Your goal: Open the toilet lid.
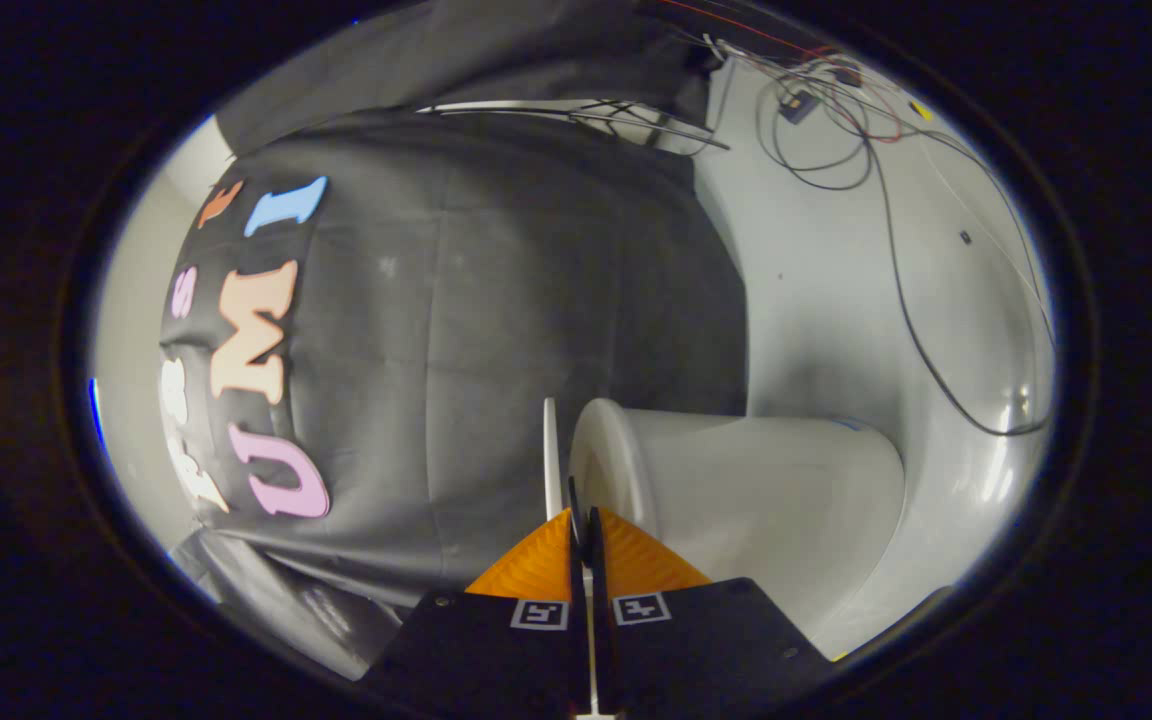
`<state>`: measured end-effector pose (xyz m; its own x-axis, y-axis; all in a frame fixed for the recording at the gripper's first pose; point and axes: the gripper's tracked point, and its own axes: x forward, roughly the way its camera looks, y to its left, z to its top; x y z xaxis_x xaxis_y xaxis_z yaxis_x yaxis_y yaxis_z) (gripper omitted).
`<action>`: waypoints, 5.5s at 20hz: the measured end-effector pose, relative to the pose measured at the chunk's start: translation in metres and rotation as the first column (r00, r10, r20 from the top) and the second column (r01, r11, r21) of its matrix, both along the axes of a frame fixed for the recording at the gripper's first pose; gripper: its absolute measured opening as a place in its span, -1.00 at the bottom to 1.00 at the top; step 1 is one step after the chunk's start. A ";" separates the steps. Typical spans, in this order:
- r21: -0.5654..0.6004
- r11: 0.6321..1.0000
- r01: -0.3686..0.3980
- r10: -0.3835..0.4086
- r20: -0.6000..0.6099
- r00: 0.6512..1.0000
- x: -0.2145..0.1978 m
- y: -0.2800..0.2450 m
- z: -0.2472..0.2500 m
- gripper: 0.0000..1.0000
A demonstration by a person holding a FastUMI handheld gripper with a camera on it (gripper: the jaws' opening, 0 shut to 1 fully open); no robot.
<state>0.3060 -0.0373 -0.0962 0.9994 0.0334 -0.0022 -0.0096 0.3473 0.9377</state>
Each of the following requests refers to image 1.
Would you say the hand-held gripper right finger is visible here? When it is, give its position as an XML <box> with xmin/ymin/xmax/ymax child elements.
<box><xmin>590</xmin><ymin>506</ymin><xmax>837</xmax><ymax>719</ymax></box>

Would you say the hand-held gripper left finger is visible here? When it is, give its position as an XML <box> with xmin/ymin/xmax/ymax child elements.
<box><xmin>361</xmin><ymin>477</ymin><xmax>594</xmax><ymax>719</ymax></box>

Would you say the white toilet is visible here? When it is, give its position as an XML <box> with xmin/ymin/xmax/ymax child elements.
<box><xmin>569</xmin><ymin>397</ymin><xmax>908</xmax><ymax>657</ymax></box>

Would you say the black backdrop cloth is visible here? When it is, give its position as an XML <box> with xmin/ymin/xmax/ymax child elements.
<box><xmin>158</xmin><ymin>105</ymin><xmax>748</xmax><ymax>611</ymax></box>

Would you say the black tripod stand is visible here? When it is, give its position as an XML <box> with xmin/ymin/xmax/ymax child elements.
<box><xmin>416</xmin><ymin>97</ymin><xmax>733</xmax><ymax>152</ymax></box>

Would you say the plain smooth black cloth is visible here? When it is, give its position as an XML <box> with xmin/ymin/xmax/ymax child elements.
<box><xmin>216</xmin><ymin>0</ymin><xmax>727</xmax><ymax>157</ymax></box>

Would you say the black floor cable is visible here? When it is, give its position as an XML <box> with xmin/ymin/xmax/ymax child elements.
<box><xmin>756</xmin><ymin>58</ymin><xmax>1055</xmax><ymax>439</ymax></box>

